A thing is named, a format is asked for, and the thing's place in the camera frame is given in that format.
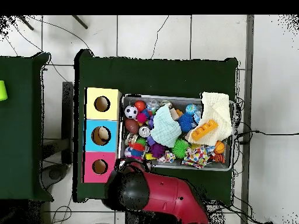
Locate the shallow mesh bin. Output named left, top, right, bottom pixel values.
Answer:
left=117, top=93, right=235, bottom=172

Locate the wooden box with three holes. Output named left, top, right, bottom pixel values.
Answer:
left=82, top=87, right=123, bottom=184

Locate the mint green cloth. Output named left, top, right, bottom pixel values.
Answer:
left=149, top=103, right=182, bottom=148

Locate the brown toy football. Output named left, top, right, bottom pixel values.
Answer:
left=124, top=118, right=140, bottom=135

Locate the black and white soccer ball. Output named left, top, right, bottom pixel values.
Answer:
left=124, top=105, right=139, bottom=120

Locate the blue spiky ball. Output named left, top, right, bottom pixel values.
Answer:
left=178, top=113, right=196, bottom=133

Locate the green spiky ball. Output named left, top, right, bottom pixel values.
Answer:
left=171, top=138, right=190, bottom=159

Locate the dark green tablecloth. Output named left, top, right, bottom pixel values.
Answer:
left=0, top=51, right=54, bottom=202
left=73, top=48, right=239, bottom=203

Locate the orange toy brick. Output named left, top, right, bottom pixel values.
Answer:
left=190, top=119, right=220, bottom=142

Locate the cream knitted cloth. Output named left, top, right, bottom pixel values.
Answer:
left=187, top=91, right=234, bottom=147

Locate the small orange basketball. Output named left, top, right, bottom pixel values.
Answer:
left=214, top=140, right=226, bottom=155

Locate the black upright bar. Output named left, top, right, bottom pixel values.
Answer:
left=61, top=81, right=75, bottom=165

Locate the black tripod leg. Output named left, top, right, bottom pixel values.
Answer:
left=17, top=15, right=35, bottom=31
left=71, top=15, right=89, bottom=30

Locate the thin black floor cable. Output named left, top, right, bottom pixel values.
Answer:
left=150, top=15, right=169, bottom=60

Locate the thick black floor cable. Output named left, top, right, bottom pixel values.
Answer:
left=235, top=129, right=299, bottom=145

